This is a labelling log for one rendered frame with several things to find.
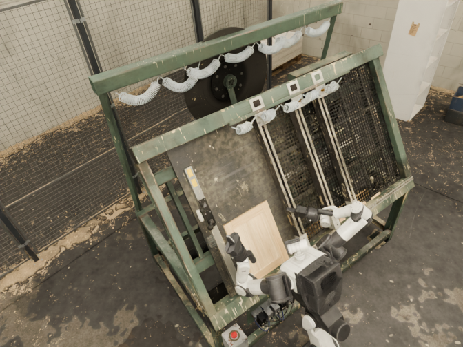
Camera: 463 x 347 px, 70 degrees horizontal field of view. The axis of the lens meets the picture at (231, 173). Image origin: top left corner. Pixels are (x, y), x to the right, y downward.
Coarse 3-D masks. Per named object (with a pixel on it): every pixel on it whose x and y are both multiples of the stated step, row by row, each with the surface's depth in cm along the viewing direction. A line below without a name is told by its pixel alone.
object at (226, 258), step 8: (192, 176) 209; (192, 192) 213; (200, 192) 212; (208, 224) 215; (216, 232) 218; (216, 240) 218; (224, 248) 220; (224, 256) 220; (232, 264) 223; (232, 272) 224; (232, 280) 225
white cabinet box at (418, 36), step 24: (408, 0) 438; (432, 0) 420; (456, 0) 440; (408, 24) 453; (432, 24) 433; (408, 48) 468; (432, 48) 448; (384, 72) 509; (408, 72) 485; (432, 72) 517; (408, 96) 503; (408, 120) 525
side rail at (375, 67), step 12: (372, 60) 277; (372, 72) 282; (384, 84) 284; (384, 96) 284; (384, 108) 287; (396, 120) 292; (396, 132) 292; (396, 144) 293; (396, 156) 299; (396, 168) 304; (408, 168) 301
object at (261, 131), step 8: (272, 112) 211; (256, 120) 221; (256, 128) 229; (264, 128) 228; (264, 136) 228; (264, 144) 230; (272, 144) 231; (264, 152) 235; (272, 152) 232; (272, 160) 232; (272, 168) 235; (280, 168) 235; (272, 176) 240; (280, 176) 236; (280, 184) 236; (280, 192) 240; (288, 192) 239; (288, 200) 239; (296, 224) 243; (296, 232) 246; (304, 232) 246
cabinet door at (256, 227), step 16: (256, 208) 233; (224, 224) 224; (240, 224) 228; (256, 224) 234; (272, 224) 240; (240, 240) 229; (256, 240) 234; (272, 240) 240; (256, 256) 235; (272, 256) 241; (288, 256) 247; (256, 272) 235
